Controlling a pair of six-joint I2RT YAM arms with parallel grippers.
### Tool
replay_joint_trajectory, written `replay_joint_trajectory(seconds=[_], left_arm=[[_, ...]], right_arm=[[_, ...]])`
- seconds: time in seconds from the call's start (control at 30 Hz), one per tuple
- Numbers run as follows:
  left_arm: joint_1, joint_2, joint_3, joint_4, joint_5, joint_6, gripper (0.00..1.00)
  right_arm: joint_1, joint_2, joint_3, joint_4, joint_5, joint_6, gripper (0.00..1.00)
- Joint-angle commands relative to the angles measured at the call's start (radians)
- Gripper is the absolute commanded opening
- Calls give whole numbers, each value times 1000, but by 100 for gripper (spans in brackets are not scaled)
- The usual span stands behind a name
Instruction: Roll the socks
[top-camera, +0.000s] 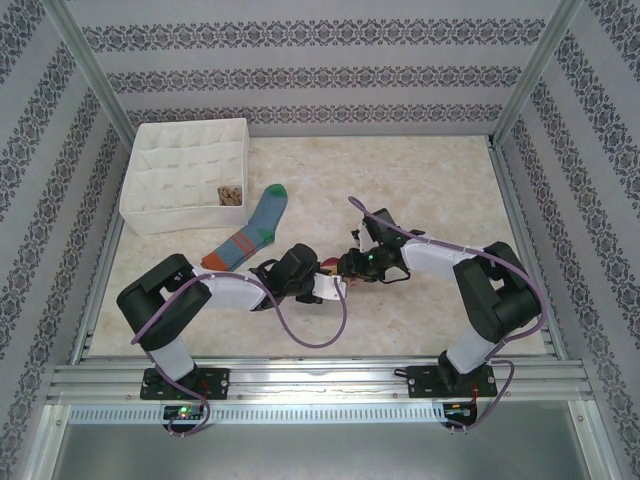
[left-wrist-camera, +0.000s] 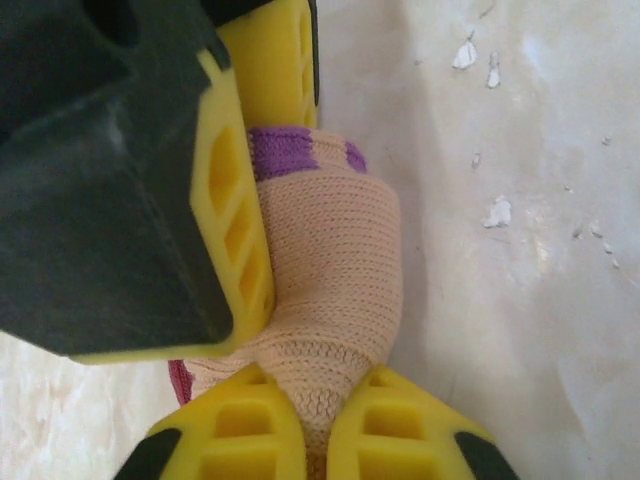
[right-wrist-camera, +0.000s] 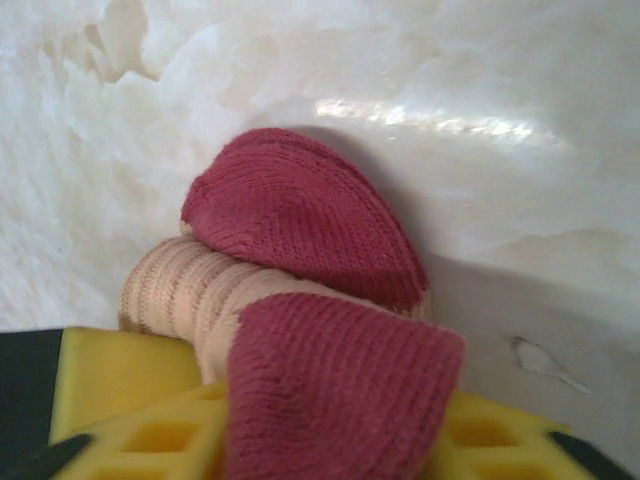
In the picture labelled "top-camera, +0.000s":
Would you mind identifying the blue sock green toe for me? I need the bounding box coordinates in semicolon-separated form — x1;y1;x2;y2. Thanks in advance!
201;183;290;274

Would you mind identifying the brown argyle sock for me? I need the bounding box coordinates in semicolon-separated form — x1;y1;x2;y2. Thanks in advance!
216;184;245;207

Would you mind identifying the white fabric organizer box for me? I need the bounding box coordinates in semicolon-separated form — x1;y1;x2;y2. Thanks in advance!
118;117;251;236

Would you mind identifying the grey sheet metal tray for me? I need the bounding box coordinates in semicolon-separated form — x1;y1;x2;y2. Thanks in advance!
29;403;609;480

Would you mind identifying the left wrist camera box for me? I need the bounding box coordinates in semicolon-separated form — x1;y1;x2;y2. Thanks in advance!
312;273;348;303

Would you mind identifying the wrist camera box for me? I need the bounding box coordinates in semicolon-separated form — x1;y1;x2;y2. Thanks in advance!
312;273;348;303
348;223;375;252

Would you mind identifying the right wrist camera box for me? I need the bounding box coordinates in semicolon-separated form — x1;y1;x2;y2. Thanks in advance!
348;223;375;252

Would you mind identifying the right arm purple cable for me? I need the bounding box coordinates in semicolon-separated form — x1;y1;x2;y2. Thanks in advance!
347;195;547;436

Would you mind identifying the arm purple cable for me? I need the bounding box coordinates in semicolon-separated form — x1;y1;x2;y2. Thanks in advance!
347;195;547;436
130;273;349;437

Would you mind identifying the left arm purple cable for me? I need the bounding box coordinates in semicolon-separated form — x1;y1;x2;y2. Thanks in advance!
130;273;349;437

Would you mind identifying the aluminium mounting rail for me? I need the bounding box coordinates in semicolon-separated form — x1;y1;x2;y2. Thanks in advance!
47;355;594;404

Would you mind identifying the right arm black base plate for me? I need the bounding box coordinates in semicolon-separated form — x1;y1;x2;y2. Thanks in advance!
407;364;500;400

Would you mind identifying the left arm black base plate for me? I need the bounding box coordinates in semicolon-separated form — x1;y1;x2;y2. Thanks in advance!
139;367;231;401

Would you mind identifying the slotted grey cable duct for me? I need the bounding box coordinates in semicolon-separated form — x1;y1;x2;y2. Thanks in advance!
67;402;446;425

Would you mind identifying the right aluminium side rail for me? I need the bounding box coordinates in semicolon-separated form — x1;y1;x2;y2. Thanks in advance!
487;139;571;361

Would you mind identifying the aluminium side rail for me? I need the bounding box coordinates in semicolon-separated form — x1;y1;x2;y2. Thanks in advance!
69;219;126;365
487;139;571;361

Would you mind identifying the left aluminium side rail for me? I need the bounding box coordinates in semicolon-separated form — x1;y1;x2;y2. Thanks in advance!
69;219;126;365

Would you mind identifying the right aluminium frame post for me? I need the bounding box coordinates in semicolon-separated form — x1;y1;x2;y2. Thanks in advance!
491;0;587;150

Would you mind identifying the aluminium frame post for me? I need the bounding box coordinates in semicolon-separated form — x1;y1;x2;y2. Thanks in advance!
47;0;137;135
491;0;587;150

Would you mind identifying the left aluminium frame post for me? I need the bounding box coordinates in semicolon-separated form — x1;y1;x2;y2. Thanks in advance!
47;0;137;135

